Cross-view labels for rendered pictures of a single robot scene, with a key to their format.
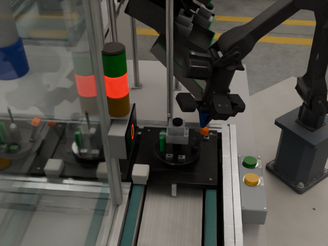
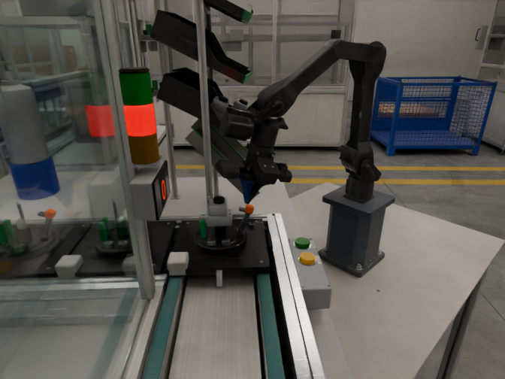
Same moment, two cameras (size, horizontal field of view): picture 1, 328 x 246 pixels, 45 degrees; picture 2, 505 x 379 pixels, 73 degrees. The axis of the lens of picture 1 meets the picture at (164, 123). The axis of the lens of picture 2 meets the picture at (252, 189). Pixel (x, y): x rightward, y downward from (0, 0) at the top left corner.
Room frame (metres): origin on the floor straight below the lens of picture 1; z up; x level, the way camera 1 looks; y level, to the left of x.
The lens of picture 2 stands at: (0.10, 0.00, 1.46)
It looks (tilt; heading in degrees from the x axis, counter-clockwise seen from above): 23 degrees down; 351
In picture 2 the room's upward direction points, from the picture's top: straight up
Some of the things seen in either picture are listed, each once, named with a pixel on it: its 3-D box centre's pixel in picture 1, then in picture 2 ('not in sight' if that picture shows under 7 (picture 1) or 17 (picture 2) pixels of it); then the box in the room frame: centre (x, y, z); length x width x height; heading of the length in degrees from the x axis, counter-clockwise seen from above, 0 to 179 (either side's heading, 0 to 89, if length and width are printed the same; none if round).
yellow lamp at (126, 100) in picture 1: (118, 101); (143, 147); (0.71, 0.10, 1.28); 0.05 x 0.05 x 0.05
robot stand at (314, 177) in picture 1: (303, 148); (354, 228); (0.91, -0.43, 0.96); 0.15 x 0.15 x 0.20; 35
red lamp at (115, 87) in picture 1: (115, 82); (140, 118); (0.71, 0.10, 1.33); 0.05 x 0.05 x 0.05
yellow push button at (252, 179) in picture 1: (251, 179); (307, 259); (0.78, -0.24, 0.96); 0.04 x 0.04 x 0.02
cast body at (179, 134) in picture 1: (174, 130); (215, 210); (0.89, -0.03, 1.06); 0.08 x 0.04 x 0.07; 84
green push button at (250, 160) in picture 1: (249, 162); (302, 244); (0.85, -0.25, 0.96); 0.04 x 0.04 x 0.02
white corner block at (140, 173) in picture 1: (140, 174); (178, 263); (0.80, 0.07, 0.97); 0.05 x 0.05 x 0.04; 84
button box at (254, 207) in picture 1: (250, 187); (306, 270); (0.78, -0.24, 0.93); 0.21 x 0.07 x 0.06; 174
